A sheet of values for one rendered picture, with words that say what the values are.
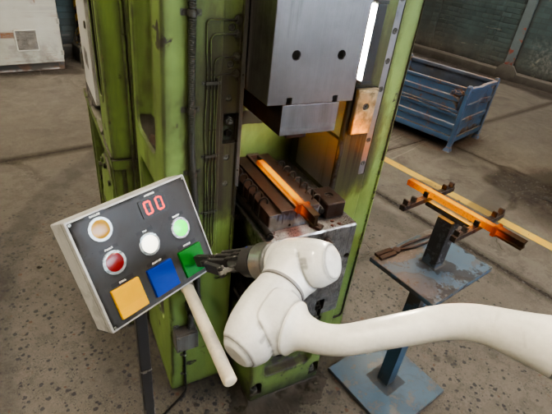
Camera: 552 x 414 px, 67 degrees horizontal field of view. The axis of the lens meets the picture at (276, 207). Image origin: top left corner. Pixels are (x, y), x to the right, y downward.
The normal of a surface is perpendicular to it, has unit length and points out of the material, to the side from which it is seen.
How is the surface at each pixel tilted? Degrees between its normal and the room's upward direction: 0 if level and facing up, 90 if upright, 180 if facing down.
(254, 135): 90
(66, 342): 0
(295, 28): 90
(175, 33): 90
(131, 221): 60
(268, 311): 20
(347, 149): 90
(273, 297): 11
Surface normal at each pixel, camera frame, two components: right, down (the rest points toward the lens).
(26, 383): 0.11, -0.84
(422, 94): -0.72, 0.29
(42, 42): 0.62, 0.48
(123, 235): 0.73, -0.07
